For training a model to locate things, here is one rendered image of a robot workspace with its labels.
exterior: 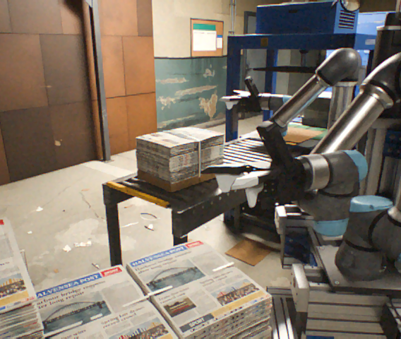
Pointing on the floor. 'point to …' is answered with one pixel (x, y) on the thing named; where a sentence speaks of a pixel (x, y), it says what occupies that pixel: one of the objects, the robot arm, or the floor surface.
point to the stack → (159, 300)
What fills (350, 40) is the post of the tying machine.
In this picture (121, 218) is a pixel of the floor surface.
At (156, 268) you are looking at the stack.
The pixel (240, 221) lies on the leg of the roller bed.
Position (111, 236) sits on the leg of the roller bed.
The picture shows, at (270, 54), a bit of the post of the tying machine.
